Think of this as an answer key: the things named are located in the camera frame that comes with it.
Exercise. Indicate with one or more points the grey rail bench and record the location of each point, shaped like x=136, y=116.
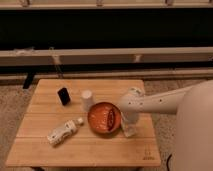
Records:
x=30, y=57

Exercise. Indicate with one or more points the brown snack in bowl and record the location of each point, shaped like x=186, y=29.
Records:
x=110, y=119

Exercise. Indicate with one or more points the small black box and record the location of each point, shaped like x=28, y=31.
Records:
x=64, y=96

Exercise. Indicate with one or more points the white plastic bottle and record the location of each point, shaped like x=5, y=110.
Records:
x=65, y=130

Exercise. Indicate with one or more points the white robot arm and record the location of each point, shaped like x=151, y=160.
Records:
x=193, y=107

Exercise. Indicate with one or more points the white paper cup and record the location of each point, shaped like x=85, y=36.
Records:
x=87, y=100

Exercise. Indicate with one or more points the orange bowl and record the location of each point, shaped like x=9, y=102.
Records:
x=97, y=117

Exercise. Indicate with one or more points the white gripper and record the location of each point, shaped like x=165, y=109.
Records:
x=129, y=119

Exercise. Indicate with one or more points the wooden table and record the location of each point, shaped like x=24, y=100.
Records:
x=86, y=148

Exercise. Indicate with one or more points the white sponge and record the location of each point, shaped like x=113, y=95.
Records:
x=129, y=130

